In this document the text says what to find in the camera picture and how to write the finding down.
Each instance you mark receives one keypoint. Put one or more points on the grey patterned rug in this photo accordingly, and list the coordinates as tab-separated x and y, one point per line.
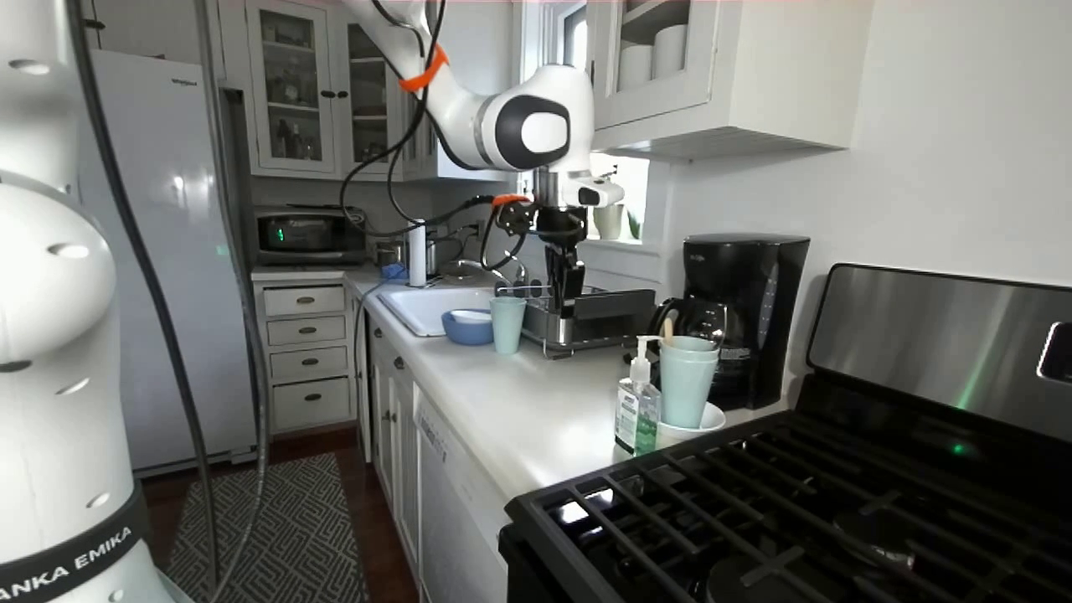
279	537

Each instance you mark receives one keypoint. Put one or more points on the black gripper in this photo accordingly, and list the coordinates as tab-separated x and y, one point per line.
562	232

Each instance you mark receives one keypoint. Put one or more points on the white bowl under cups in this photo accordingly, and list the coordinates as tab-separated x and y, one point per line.
708	422

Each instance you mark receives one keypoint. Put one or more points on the chrome faucet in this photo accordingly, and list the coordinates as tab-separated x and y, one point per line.
471	268

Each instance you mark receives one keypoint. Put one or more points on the white glass door cabinet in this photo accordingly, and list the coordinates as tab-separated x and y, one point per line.
301	87

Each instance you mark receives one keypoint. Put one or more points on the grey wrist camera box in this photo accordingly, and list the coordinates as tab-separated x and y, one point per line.
601	194

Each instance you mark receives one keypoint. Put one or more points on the white dishwasher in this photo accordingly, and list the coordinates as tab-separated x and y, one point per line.
458	512

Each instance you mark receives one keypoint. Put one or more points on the black toaster oven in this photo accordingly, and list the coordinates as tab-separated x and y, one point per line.
306	234

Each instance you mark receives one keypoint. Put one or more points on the clear soap dispenser bottle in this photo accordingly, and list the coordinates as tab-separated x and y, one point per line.
639	419

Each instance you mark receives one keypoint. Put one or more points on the white plant pot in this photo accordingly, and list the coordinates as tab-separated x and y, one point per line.
606	222

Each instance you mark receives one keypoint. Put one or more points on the blue cloth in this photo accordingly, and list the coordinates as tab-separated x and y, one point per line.
390	272

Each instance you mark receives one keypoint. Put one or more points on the black coffee maker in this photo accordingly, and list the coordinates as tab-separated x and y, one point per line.
740	318

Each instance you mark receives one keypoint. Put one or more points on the white mug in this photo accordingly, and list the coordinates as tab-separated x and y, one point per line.
672	52
633	67

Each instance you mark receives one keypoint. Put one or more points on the blue bowl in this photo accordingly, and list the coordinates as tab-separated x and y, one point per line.
468	330

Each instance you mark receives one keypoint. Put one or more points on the white lower cabinet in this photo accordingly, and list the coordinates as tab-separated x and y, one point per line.
390	436

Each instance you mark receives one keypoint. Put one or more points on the white kitchen sink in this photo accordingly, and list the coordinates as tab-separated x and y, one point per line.
423	305

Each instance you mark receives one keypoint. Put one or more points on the white paper towel roll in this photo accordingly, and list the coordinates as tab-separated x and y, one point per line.
415	251

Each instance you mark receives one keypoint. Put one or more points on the black gas stove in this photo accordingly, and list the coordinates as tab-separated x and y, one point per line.
804	505

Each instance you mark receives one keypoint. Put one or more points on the white cabinet with mugs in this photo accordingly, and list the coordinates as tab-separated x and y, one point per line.
770	79

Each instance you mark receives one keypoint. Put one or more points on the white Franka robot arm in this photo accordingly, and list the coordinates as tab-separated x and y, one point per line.
53	336

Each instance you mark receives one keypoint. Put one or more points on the white drawer unit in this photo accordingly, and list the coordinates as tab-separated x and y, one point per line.
306	357

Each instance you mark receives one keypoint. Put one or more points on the white refrigerator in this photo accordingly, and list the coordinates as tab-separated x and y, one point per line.
180	279

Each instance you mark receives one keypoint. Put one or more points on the single teal cup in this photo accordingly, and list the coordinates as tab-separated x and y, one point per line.
507	324

